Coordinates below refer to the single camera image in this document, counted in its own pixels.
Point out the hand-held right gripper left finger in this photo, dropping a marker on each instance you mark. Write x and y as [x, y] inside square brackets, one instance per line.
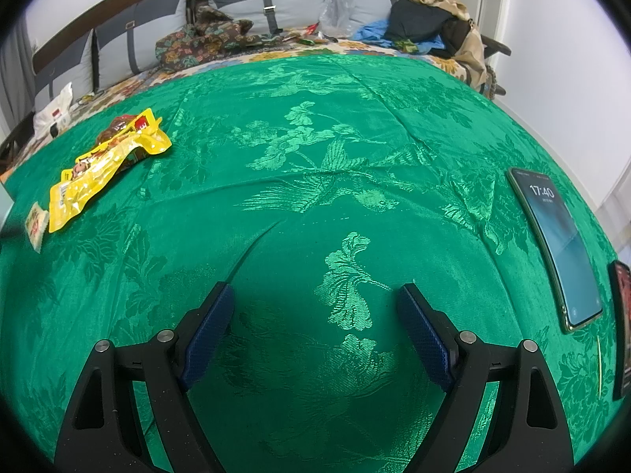
[209, 335]

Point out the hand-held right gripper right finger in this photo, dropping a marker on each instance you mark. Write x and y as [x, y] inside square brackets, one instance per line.
[424, 335]

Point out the small beige snack packet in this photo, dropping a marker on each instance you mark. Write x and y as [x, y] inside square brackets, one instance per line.
[37, 224]

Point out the brown snack packet yellow edge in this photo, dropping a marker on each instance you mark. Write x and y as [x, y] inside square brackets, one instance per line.
[123, 125]

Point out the smartphone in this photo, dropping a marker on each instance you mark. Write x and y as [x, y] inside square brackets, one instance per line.
[557, 251]

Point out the thin wooden stick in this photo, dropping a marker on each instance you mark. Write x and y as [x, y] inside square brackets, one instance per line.
[598, 364]

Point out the dark red-edged device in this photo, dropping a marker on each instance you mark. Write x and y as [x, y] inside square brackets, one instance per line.
[623, 330]

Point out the green patterned blanket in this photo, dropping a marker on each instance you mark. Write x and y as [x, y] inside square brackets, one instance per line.
[296, 108]

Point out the floral bedsheet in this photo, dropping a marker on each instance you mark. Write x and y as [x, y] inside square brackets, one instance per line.
[143, 79]

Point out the white plastic bag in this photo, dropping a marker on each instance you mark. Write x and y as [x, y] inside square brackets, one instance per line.
[54, 108]

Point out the brown patterned cloth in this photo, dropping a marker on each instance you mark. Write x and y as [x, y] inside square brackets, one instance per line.
[207, 34]

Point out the blue cloth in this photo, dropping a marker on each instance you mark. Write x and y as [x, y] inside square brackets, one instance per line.
[374, 34]

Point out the black clothing pile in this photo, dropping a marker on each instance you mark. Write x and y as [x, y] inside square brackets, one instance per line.
[424, 24]

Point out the small red green packet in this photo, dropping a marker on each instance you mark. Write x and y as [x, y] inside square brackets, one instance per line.
[308, 34]

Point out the grey curtain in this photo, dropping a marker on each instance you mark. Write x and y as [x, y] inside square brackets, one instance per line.
[12, 74]

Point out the clear plastic bag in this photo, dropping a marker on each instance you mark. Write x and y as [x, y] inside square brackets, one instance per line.
[339, 7]

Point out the white door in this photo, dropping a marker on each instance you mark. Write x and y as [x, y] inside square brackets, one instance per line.
[488, 0]

